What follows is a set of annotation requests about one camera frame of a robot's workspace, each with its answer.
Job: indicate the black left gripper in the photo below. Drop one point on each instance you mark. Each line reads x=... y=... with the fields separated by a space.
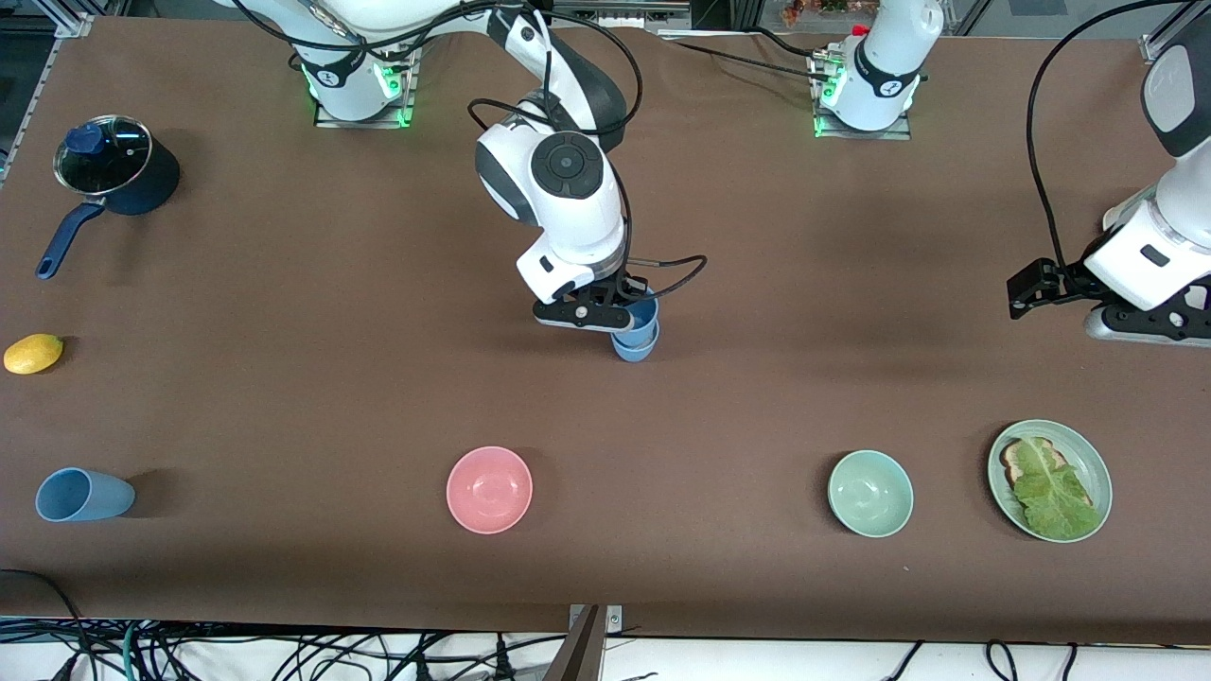
x=1071 y=281

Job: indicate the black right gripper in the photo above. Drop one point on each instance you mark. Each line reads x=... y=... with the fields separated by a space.
x=628 y=287

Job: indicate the blue plastic cup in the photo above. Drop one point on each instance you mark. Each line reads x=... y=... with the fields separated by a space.
x=634 y=355
x=645 y=326
x=95 y=497

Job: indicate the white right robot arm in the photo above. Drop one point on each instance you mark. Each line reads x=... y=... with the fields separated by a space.
x=577 y=218

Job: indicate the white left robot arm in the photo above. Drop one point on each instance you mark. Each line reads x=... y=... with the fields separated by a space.
x=1173 y=236

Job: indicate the pale green plate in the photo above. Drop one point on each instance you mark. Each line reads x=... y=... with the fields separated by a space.
x=1088 y=449

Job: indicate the toasted bread slice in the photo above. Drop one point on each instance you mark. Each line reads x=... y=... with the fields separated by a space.
x=1014 y=463

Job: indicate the green lettuce leaf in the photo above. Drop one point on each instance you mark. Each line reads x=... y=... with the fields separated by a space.
x=1055 y=497

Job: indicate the pink bowl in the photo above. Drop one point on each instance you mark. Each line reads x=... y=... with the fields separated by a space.
x=489 y=490

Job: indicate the pale green bowl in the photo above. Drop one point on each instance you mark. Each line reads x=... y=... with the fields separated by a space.
x=870 y=494

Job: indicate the brown table mat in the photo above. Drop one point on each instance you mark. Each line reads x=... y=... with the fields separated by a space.
x=605 y=567

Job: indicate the grey power strip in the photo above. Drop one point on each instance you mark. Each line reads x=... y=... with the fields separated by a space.
x=620 y=11

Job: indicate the orange artificial flowers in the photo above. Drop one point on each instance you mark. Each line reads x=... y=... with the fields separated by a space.
x=804 y=9

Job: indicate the dark metal bar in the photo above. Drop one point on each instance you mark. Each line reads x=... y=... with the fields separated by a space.
x=577 y=653

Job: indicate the dark blue saucepan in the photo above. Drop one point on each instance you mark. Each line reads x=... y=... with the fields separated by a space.
x=161 y=180

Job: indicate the glass saucepan lid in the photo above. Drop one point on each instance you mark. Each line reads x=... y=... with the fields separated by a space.
x=109 y=161

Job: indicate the yellow lemon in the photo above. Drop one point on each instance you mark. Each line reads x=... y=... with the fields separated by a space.
x=33 y=354

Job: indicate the aluminium frame profile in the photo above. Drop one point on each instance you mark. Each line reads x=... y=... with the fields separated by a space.
x=66 y=19
x=1159 y=43

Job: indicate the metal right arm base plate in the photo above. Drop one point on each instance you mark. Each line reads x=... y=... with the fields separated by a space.
x=364 y=124

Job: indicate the metal table bracket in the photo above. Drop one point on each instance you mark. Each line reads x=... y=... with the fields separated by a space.
x=613 y=619

